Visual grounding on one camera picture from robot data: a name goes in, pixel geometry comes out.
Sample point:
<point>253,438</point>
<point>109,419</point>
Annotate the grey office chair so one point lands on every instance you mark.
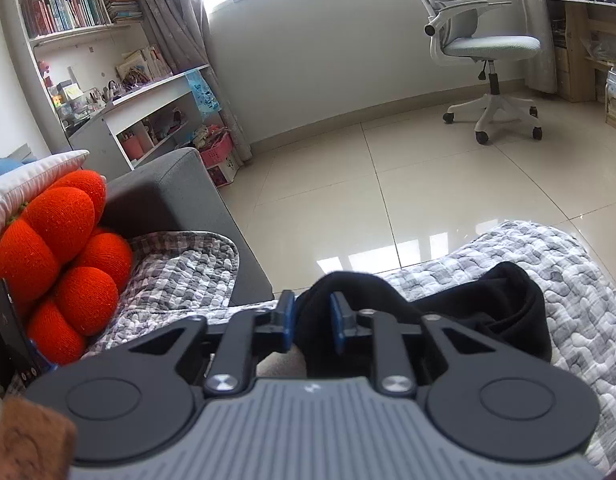
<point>487,45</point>

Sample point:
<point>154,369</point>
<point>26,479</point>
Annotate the grey sofa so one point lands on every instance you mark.
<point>188,195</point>

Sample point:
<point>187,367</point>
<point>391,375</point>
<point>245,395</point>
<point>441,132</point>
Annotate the pink basket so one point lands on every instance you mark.
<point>217,147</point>

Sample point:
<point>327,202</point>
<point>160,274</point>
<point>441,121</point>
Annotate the white bookshelf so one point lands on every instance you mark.
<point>153,95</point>

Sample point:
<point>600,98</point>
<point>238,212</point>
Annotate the black shirt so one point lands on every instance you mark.
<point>462,305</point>

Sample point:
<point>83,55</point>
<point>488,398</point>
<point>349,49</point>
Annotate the grey checkered quilt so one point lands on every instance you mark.
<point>562,280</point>

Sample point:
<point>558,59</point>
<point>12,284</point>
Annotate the black smartphone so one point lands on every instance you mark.
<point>8,325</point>

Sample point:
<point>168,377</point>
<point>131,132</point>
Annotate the printed white box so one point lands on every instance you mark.
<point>225,170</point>

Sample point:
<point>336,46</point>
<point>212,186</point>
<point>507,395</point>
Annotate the blue printed bag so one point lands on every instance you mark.
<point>203,92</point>

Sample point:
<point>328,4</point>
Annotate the grey curtain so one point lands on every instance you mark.
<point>183,15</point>
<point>532,20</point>

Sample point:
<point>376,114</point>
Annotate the blue plush toy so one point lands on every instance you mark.
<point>3,167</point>

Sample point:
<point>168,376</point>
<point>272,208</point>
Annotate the wooden desk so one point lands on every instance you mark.
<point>582,25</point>

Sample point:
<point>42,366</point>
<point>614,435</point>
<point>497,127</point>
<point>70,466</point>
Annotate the white pillow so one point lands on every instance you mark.
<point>33,177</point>

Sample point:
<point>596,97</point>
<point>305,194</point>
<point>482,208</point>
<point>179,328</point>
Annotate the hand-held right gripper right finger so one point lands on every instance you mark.
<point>338,322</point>

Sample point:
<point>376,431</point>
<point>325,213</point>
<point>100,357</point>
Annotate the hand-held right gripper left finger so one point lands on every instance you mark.
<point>287,320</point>

